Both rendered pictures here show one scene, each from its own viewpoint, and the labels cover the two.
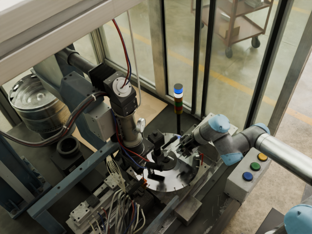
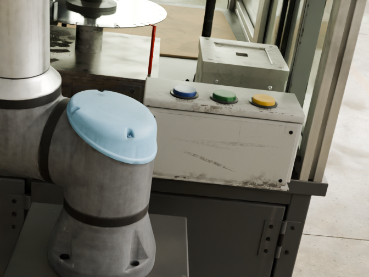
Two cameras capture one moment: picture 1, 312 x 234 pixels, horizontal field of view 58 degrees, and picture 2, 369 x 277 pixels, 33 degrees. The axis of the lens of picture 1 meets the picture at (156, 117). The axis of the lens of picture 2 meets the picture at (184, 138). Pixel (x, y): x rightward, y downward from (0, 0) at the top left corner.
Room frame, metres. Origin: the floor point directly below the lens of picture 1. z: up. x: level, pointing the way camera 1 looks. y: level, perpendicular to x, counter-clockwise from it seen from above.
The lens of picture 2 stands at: (-0.18, -1.06, 1.29)
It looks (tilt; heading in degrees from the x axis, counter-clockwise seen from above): 25 degrees down; 39
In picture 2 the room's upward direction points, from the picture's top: 8 degrees clockwise
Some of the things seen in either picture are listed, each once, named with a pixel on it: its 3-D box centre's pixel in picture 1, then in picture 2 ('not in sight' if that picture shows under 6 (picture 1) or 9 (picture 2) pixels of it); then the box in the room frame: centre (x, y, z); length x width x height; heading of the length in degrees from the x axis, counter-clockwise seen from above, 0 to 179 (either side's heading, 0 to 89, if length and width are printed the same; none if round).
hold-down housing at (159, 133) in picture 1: (156, 146); not in sight; (0.65, 0.01, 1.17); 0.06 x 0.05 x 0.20; 124
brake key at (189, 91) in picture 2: (247, 176); (184, 94); (0.61, -0.41, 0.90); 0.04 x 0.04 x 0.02
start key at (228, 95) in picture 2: (255, 166); (223, 98); (0.66, -0.46, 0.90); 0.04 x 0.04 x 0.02
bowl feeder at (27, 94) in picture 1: (48, 110); not in sight; (1.16, 0.63, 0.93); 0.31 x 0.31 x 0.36
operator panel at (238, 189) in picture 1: (249, 172); (217, 133); (0.67, -0.45, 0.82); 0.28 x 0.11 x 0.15; 133
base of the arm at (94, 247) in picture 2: not in sight; (104, 225); (0.34, -0.52, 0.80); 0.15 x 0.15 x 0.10
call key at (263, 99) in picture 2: (262, 157); (263, 103); (0.71, -0.51, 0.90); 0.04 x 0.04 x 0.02
